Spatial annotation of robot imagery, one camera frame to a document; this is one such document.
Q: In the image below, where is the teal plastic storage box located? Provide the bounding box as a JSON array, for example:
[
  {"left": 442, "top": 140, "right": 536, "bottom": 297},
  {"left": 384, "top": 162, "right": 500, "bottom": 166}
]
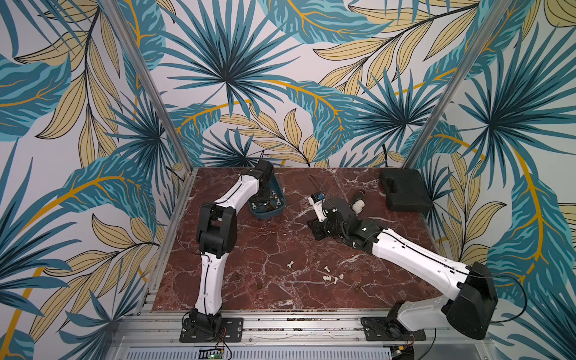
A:
[{"left": 248, "top": 175, "right": 286, "bottom": 220}]

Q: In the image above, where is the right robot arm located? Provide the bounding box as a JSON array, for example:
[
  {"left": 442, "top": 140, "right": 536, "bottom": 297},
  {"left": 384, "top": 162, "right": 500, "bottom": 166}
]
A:
[{"left": 307, "top": 191, "right": 498, "bottom": 340}]

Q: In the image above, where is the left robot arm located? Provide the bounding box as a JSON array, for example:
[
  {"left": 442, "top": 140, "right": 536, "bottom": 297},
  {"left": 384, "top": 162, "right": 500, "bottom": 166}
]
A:
[{"left": 189, "top": 160, "right": 274, "bottom": 335}]

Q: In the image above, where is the black and white bottle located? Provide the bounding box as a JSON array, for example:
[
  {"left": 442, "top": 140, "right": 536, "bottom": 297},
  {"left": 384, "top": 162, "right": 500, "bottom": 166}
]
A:
[{"left": 350, "top": 190, "right": 365, "bottom": 215}]

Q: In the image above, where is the black plastic case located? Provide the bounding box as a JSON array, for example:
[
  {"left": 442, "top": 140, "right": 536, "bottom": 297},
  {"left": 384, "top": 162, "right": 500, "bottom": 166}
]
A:
[{"left": 379, "top": 167, "right": 433, "bottom": 214}]

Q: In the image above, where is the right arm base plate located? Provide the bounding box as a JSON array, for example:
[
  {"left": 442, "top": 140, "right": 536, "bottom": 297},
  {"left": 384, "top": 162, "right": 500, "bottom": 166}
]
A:
[{"left": 360, "top": 316, "right": 427, "bottom": 343}]

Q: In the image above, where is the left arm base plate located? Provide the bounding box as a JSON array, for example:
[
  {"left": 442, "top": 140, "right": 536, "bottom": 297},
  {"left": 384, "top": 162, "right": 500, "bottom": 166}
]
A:
[{"left": 178, "top": 317, "right": 244, "bottom": 344}]

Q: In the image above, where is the aluminium frame rail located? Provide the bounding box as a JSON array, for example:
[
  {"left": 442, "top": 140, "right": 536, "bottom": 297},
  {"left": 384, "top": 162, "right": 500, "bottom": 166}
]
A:
[{"left": 105, "top": 310, "right": 499, "bottom": 359}]

